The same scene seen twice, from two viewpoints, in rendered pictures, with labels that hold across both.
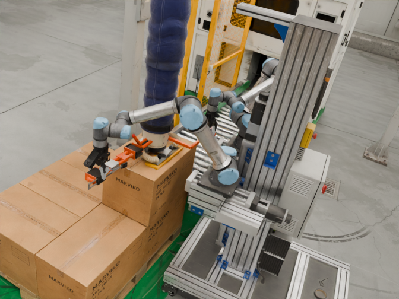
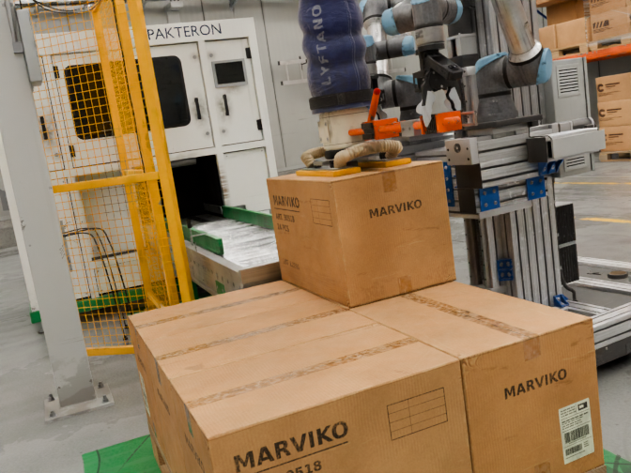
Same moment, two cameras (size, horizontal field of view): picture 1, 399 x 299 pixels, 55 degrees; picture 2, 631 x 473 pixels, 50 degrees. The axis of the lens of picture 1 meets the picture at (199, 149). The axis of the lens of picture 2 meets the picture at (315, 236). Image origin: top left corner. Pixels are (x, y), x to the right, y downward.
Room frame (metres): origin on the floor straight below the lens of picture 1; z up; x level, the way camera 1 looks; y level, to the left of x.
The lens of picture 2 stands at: (0.66, 2.06, 1.11)
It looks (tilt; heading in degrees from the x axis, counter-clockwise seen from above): 9 degrees down; 316
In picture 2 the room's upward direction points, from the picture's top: 8 degrees counter-clockwise
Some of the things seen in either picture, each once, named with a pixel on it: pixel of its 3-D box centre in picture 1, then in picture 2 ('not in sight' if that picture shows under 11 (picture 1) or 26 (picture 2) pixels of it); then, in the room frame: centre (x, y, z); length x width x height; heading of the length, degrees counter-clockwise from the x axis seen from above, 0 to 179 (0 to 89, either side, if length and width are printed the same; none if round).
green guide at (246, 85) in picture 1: (221, 100); (180, 233); (4.12, -0.14, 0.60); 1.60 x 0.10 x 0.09; 158
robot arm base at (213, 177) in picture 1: (221, 172); (496, 106); (1.95, -0.16, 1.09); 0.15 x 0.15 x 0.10
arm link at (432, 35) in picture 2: (99, 141); (428, 38); (1.72, 0.53, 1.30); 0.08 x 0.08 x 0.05
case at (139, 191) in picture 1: (150, 172); (354, 225); (2.27, 0.32, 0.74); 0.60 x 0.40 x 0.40; 159
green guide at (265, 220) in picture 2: not in sight; (263, 217); (3.92, -0.63, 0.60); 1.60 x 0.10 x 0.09; 158
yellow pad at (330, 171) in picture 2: not in sight; (326, 167); (2.29, 0.40, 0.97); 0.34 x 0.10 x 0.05; 158
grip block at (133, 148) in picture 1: (133, 150); (380, 129); (2.02, 0.41, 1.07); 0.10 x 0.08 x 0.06; 68
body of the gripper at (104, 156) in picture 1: (100, 153); (432, 68); (1.72, 0.53, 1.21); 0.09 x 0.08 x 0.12; 158
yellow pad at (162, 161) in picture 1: (165, 153); (374, 159); (2.22, 0.23, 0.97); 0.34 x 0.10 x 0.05; 158
